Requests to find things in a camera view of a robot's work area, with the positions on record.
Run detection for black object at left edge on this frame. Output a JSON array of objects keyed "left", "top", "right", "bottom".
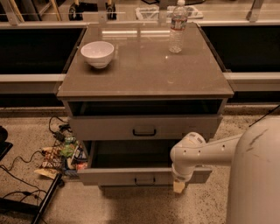
[{"left": 0, "top": 126, "right": 13, "bottom": 161}]

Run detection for black power adapter with cable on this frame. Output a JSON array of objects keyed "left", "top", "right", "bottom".
[{"left": 48, "top": 116, "right": 72, "bottom": 143}]

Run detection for black tripod leg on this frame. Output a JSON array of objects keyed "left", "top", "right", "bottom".
[{"left": 249, "top": 104, "right": 280, "bottom": 127}]

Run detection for grey top drawer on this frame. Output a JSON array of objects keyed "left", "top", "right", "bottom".
[{"left": 69, "top": 115, "right": 222, "bottom": 141}]

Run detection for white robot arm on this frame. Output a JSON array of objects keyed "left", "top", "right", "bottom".
[{"left": 170, "top": 116, "right": 280, "bottom": 224}]

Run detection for white ceramic bowl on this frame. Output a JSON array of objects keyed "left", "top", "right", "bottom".
[{"left": 80, "top": 41, "right": 115, "bottom": 68}]

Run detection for grey drawer cabinet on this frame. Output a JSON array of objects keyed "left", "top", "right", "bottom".
[{"left": 56, "top": 22, "right": 235, "bottom": 191}]

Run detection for black floor cables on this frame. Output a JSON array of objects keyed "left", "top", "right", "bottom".
[{"left": 0, "top": 150, "right": 49, "bottom": 205}]

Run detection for black stand leg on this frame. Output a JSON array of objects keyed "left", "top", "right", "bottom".
[{"left": 0, "top": 174, "right": 64, "bottom": 224}]

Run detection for pile of snack packages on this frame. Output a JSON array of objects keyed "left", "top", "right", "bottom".
[{"left": 34, "top": 136, "right": 88, "bottom": 179}]

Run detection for clear plastic water bottle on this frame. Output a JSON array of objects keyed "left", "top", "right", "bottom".
[{"left": 169, "top": 0, "right": 188, "bottom": 53}]

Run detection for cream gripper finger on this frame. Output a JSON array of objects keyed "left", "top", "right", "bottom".
[{"left": 173, "top": 180, "right": 186, "bottom": 193}]

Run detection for grey drawer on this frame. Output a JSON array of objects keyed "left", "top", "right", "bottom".
[
  {"left": 69, "top": 115, "right": 222, "bottom": 141},
  {"left": 76, "top": 139, "right": 214, "bottom": 187}
]

